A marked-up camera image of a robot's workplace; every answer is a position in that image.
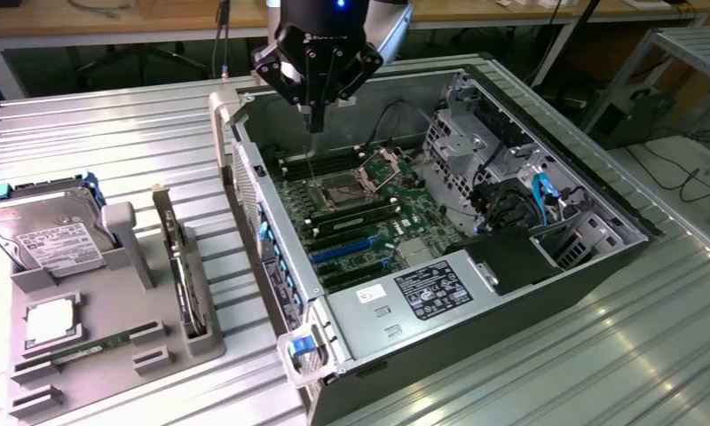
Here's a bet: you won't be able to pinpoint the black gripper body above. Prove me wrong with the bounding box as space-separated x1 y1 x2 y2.
270 0 373 58

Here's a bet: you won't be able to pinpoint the black RAM slot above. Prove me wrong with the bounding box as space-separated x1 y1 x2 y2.
281 157 365 182
275 148 362 172

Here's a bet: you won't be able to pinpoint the metal socket cover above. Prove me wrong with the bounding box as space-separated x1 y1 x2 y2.
354 145 407 190

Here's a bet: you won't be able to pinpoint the metal disk bay cage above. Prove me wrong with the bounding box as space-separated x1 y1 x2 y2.
421 106 514 225

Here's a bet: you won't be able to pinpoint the CPU socket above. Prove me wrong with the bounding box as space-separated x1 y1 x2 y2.
313 170 369 210

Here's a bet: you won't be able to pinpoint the wooden desk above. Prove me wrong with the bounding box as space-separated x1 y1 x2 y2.
0 0 710 39

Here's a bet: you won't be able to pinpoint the green motherboard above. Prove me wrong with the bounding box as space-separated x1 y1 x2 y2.
274 141 454 294

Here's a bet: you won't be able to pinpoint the installed green RAM stick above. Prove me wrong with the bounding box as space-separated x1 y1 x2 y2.
313 208 402 237

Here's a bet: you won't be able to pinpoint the blue expansion slot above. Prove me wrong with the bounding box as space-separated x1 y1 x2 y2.
306 236 375 266

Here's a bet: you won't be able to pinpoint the graphics card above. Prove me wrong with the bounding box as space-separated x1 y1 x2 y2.
151 183 209 339

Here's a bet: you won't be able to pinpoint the black expansion slot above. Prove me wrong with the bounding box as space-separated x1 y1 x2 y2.
318 261 386 289

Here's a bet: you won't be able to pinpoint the black box on floor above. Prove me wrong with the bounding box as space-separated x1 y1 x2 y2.
601 87 677 151

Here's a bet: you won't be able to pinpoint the black plastic air shroud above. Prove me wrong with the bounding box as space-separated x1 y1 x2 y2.
442 227 562 297

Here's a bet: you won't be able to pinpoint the silver hard disk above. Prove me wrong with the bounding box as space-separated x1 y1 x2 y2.
0 185 111 280

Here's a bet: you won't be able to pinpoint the grey power supply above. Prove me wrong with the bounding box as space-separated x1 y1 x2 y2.
323 255 502 361

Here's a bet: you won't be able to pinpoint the metal slat side table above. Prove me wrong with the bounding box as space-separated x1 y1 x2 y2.
578 24 710 134

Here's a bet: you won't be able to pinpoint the grey parts rack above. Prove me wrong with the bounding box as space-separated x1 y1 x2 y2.
7 201 227 423

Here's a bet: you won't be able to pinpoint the open black PC case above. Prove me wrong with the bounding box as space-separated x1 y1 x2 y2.
207 52 667 426

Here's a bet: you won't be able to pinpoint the silver CPU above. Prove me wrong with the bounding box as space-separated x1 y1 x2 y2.
23 301 79 351

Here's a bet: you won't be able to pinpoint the black looped wire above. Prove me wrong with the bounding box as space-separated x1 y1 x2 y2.
374 99 434 148

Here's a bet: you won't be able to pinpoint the hanging black cable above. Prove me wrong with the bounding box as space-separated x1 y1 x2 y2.
210 0 233 82

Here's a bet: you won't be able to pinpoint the black wire bundle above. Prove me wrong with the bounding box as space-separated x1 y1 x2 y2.
471 177 537 233

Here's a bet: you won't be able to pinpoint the blue SATA wire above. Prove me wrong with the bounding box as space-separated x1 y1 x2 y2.
530 171 550 228

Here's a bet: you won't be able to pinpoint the floor cables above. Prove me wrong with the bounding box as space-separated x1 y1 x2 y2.
623 126 710 225

